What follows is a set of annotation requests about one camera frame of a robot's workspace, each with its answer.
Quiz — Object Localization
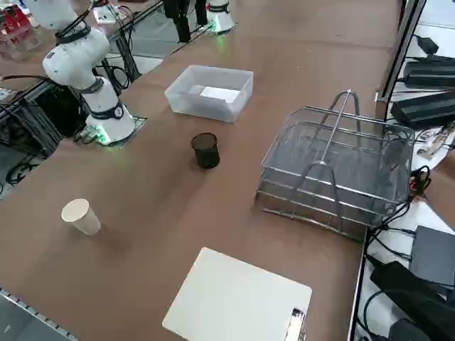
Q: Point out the aluminium frame post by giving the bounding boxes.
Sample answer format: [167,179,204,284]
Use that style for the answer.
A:
[376,0,427,102]

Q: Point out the red black connector plug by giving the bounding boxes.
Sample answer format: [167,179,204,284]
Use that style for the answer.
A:
[408,166,433,198]

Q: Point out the black power supply box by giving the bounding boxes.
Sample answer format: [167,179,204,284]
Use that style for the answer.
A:
[403,55,455,88]
[390,90,455,129]

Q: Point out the white clipboard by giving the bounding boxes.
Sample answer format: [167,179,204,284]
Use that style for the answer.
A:
[162,247,313,341]

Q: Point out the clear shelf with red boxes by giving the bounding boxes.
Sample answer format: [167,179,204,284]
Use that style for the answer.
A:
[0,6,42,63]

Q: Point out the beige paper cup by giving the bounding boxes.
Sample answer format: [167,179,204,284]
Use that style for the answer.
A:
[61,198,102,237]

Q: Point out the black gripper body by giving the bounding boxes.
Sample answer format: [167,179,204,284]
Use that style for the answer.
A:
[163,0,195,18]

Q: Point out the black mesh pen cup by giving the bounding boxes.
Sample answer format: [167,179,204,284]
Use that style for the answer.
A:
[191,133,220,170]

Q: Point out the small black adapter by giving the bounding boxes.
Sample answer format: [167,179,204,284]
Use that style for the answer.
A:
[415,34,439,55]

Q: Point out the clear plastic bin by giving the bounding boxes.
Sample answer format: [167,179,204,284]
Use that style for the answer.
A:
[164,65,255,124]

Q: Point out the dark grey flat box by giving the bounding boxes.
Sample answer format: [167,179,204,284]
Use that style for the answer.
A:
[408,225,455,289]

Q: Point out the silver mesh file organizer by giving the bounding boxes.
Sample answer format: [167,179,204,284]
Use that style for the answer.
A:
[255,89,416,242]

